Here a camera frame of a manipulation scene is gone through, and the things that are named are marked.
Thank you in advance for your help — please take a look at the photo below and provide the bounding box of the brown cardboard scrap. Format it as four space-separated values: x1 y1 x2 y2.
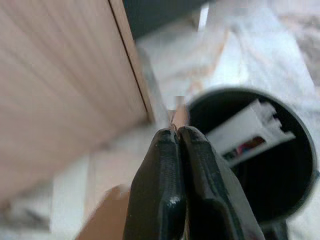
74 96 189 240

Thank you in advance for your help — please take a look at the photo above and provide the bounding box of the round black rubbish bin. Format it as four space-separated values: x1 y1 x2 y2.
186 86 320 226

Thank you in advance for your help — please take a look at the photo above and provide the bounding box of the white carton box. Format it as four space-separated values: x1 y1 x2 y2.
204 98 296 168

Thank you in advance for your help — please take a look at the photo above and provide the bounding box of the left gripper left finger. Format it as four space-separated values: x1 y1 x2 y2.
126 128 188 240

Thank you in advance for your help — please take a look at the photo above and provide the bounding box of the light wooden cabinet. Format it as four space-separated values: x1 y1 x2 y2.
0 0 156 203

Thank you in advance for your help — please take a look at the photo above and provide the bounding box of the black furniture panel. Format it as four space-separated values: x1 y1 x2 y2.
122 0 211 42

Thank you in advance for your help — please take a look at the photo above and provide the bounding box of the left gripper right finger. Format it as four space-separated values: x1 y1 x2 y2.
176 125 266 240

